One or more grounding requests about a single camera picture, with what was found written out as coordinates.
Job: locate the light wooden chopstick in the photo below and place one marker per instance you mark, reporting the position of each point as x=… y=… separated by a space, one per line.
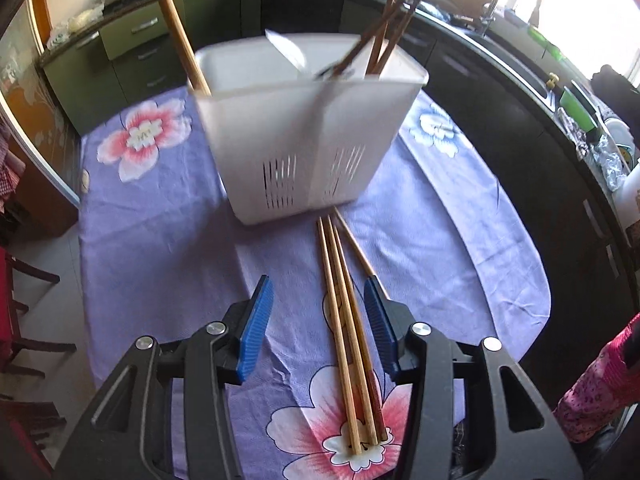
x=338 y=340
x=175 y=25
x=352 y=340
x=357 y=252

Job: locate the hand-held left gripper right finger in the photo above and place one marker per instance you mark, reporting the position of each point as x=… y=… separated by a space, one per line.
x=380 y=330

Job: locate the white plastic utensil holder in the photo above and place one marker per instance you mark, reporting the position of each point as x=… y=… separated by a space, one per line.
x=280 y=150

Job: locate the tall steel faucet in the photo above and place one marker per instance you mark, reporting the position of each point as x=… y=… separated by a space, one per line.
x=492 y=5

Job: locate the glass sliding door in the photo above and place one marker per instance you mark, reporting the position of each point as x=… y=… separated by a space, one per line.
x=35 y=125

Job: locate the green windowsill container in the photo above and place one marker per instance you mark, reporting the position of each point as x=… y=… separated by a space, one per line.
x=547 y=42

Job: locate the green plastic basin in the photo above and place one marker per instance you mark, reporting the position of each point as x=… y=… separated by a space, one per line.
x=577 y=107

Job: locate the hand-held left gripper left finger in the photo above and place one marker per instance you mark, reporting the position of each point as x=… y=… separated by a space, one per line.
x=255 y=330

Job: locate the steel sink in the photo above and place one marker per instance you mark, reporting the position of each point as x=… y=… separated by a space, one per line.
x=520 y=67

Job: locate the dark pan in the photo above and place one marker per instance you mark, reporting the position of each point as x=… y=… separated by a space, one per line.
x=460 y=17

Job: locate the dish rack with plates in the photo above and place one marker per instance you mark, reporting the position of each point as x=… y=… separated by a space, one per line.
x=620 y=135

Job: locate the dark base cabinet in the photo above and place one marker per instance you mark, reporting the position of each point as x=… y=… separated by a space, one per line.
x=480 y=125

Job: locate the checkered apron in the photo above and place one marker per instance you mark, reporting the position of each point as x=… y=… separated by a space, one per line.
x=9 y=170

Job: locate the green base cabinet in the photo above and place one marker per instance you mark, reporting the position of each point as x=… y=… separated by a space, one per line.
x=80 y=80

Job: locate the red chair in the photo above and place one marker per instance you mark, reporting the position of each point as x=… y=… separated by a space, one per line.
x=20 y=340

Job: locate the green drawer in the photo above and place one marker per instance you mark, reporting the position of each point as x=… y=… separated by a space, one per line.
x=132 y=32

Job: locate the dark brown chopstick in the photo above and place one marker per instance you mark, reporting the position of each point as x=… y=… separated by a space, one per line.
x=370 y=37
x=400 y=37
x=382 y=25

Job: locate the white plastic bag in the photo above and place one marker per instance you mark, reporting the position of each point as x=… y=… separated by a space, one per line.
x=75 y=22

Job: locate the purple floral tablecloth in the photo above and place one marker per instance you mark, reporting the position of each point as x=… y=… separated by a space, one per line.
x=165 y=240

